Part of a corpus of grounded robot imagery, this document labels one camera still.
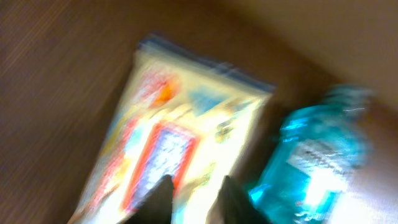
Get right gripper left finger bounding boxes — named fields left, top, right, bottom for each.
left=124, top=175, right=174, bottom=224

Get yellow wet wipes pack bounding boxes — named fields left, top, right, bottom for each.
left=70, top=35, right=275, bottom=223

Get blue mouthwash bottle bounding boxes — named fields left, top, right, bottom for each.
left=249, top=85, right=371, bottom=223

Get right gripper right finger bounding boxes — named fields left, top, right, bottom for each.
left=207, top=175, right=271, bottom=224

